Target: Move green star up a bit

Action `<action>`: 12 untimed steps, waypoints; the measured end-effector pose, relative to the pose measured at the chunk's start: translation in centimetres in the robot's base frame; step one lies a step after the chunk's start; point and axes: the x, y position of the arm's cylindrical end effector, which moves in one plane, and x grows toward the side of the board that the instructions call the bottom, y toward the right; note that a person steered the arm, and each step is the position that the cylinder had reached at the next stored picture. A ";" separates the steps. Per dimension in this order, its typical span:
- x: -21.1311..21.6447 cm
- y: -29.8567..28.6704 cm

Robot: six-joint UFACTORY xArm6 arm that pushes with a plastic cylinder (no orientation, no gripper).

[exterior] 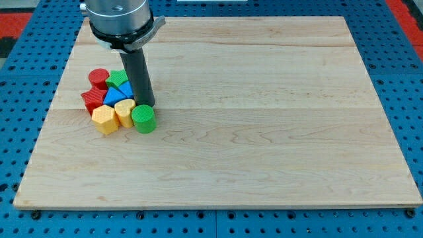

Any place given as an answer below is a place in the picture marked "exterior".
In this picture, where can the blue cube block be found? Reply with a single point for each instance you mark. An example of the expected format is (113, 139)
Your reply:
(126, 89)

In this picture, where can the red star block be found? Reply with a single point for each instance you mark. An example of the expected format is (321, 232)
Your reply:
(93, 98)

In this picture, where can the red cylinder block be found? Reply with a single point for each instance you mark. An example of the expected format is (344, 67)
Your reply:
(98, 77)

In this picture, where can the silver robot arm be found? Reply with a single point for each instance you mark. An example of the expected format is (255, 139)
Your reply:
(121, 25)

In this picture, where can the yellow hexagon block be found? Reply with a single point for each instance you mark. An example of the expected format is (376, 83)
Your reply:
(105, 119)

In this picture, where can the green cylinder block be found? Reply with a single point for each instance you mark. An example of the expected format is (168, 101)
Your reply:
(143, 117)

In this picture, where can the wooden board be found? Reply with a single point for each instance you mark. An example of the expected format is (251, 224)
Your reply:
(253, 113)

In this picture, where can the blue triangle block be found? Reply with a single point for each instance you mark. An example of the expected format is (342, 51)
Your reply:
(113, 96)

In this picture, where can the yellow heart block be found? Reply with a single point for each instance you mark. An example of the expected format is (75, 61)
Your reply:
(123, 110)

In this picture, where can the green star block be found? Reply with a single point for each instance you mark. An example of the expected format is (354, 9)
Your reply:
(116, 78)

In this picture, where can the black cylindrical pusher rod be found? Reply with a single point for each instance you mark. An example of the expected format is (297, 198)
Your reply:
(137, 72)

